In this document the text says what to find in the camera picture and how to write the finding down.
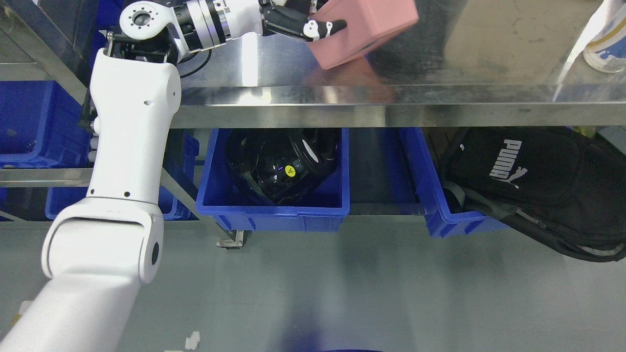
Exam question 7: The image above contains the black round device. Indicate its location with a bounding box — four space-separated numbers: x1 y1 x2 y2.
225 128 341 206

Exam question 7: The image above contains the black Puma backpack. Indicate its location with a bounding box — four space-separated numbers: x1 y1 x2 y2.
439 126 626 263

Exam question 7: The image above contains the blue bin far left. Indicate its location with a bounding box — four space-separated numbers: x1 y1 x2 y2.
0 81 91 169

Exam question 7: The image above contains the blue bin with black device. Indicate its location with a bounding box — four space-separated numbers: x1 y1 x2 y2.
195 129 350 232

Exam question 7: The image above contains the blue bin lower left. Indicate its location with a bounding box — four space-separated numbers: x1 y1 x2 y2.
44 130 200 221

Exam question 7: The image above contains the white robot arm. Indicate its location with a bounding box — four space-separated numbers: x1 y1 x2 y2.
1 0 262 352

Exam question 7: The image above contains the pink plastic storage box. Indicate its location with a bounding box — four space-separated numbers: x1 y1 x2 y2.
307 0 419 69

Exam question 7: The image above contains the blue bin under backpack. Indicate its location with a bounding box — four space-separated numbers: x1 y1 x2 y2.
399 128 508 238

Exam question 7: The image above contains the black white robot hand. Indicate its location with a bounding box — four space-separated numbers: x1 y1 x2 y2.
258 0 347 42

